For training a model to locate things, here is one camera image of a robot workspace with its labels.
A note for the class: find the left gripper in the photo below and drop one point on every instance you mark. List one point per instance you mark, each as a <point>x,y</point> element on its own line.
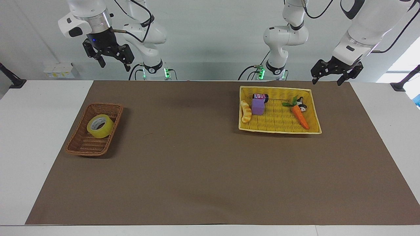
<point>345,64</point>

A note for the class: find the black and white toy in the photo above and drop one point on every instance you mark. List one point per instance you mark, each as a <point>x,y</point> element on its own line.
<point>303,107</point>

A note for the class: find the yellow tape roll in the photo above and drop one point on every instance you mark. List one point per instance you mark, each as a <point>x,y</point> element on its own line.
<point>104,128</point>

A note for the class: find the black can with pink label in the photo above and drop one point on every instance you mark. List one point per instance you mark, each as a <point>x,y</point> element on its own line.
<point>261,96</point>

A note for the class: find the white wall socket box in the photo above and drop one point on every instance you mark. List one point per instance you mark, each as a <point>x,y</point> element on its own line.
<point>59,71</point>

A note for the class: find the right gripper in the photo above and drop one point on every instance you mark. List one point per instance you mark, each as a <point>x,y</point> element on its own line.
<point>101,38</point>

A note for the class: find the blue object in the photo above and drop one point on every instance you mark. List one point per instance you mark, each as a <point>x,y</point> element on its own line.
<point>417,101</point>

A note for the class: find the brown wicker basket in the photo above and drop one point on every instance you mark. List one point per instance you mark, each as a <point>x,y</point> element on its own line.
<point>88,144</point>

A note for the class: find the yellow woven basket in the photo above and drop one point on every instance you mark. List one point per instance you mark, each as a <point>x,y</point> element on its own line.
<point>279,119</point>

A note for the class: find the toy bread loaf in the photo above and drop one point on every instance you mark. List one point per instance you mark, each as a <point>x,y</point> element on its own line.
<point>246,113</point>

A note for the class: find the toy carrot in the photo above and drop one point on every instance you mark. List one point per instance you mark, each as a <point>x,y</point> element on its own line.
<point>300,116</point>

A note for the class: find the purple block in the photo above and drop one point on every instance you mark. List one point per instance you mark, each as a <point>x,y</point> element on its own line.
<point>258,107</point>

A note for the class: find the black stand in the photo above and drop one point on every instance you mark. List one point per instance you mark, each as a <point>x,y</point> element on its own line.
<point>13,80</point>
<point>402,83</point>

